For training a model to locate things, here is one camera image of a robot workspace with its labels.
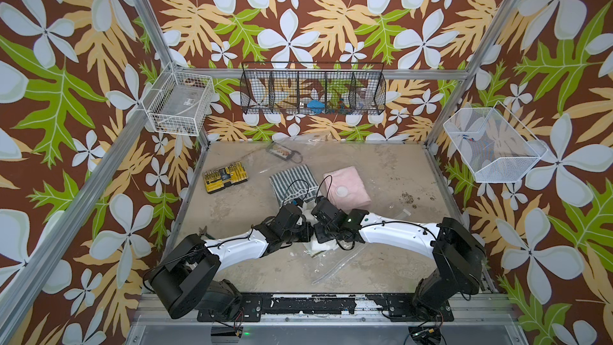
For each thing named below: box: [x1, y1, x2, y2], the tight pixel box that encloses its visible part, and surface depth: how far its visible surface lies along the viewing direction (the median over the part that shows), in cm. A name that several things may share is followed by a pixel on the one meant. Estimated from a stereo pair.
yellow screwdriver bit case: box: [202, 161, 249, 195], surface depth 106 cm
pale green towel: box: [302, 234, 339, 258], surface depth 85 cm
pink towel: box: [323, 166, 372, 212], surface depth 100 cm
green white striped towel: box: [268, 164, 319, 207], surface depth 101 cm
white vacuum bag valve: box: [335, 185, 349, 198], surface depth 100 cm
